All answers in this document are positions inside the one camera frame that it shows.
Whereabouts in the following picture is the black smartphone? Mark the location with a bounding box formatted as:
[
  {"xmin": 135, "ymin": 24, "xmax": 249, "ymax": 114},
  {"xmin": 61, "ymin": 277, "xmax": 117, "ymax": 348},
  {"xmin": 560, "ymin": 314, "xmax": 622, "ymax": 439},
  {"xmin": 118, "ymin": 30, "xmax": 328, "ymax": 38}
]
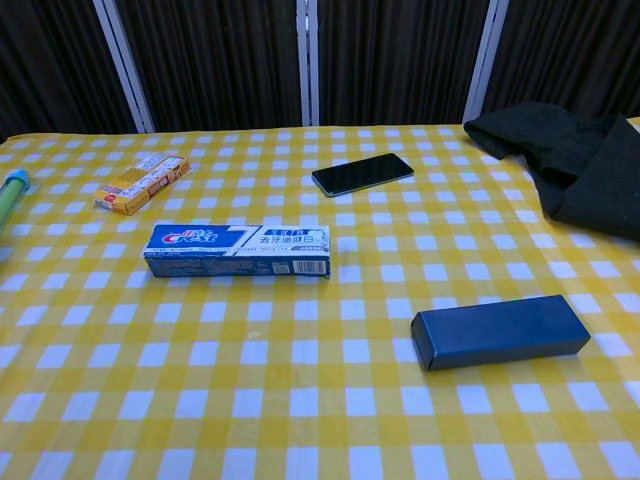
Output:
[{"xmin": 311, "ymin": 152, "xmax": 415, "ymax": 199}]

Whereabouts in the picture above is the dark blue rectangular case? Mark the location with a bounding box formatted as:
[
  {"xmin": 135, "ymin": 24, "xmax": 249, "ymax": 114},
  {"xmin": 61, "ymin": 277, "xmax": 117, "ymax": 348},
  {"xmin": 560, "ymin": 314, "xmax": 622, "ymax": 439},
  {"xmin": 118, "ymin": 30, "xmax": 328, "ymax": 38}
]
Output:
[{"xmin": 410, "ymin": 294, "xmax": 592, "ymax": 372}]

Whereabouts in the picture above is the green toothbrush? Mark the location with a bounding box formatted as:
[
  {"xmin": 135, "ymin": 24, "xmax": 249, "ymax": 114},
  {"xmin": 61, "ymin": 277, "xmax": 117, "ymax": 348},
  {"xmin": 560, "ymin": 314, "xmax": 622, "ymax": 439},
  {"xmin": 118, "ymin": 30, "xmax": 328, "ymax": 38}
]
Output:
[{"xmin": 0, "ymin": 168, "xmax": 32, "ymax": 236}]

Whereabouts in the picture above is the white partition frame post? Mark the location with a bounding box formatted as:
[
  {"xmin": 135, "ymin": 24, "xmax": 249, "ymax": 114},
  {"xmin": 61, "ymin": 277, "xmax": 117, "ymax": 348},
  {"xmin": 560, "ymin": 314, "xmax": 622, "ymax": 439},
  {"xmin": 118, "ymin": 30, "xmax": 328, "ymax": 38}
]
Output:
[
  {"xmin": 295, "ymin": 0, "xmax": 321, "ymax": 127},
  {"xmin": 92, "ymin": 0, "xmax": 156, "ymax": 134},
  {"xmin": 461, "ymin": 0, "xmax": 511, "ymax": 124}
]

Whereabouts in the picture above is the yellow white checkered tablecloth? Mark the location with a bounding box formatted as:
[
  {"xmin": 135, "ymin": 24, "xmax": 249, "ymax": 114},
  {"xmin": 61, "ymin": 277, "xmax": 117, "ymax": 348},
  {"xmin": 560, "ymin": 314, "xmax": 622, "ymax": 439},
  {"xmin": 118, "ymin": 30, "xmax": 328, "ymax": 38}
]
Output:
[{"xmin": 0, "ymin": 117, "xmax": 640, "ymax": 480}]

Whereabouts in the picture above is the blue white toothpaste box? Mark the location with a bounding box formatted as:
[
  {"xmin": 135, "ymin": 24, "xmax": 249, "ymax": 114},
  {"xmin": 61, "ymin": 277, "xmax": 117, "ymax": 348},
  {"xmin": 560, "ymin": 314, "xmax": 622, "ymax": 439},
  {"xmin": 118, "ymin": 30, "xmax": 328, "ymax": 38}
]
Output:
[{"xmin": 143, "ymin": 223, "xmax": 333, "ymax": 280}]

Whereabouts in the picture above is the small yellow printed box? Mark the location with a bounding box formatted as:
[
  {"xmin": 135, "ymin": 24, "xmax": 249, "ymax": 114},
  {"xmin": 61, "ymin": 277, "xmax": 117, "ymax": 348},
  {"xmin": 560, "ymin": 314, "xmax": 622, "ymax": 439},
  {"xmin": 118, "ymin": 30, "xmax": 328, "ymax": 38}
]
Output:
[{"xmin": 93, "ymin": 152, "xmax": 192, "ymax": 217}]

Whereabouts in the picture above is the black folded cloth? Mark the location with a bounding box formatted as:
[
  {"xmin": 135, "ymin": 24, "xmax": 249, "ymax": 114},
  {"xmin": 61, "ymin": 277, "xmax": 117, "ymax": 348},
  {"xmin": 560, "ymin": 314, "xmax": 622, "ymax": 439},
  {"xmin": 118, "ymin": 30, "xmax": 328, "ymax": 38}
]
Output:
[{"xmin": 463, "ymin": 102, "xmax": 640, "ymax": 244}]

